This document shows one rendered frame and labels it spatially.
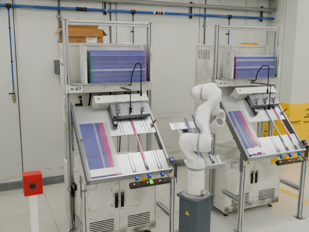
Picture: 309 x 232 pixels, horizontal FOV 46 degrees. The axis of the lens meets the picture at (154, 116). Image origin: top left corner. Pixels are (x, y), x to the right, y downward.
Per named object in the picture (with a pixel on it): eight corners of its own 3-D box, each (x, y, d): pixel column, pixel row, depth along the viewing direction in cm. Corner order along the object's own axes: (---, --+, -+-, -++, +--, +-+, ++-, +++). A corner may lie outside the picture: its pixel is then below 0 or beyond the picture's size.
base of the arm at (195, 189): (214, 194, 251) (215, 168, 248) (197, 201, 238) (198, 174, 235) (193, 186, 265) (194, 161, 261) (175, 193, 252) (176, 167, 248)
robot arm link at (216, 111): (215, 89, 292) (218, 119, 310) (205, 101, 283) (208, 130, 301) (226, 92, 287) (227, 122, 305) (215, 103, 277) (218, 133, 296)
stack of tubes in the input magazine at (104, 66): (146, 81, 323) (147, 50, 318) (90, 83, 302) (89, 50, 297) (141, 80, 334) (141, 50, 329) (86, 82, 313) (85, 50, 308)
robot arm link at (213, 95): (189, 153, 249) (213, 156, 243) (185, 146, 239) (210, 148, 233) (203, 92, 271) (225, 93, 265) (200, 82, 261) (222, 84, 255)
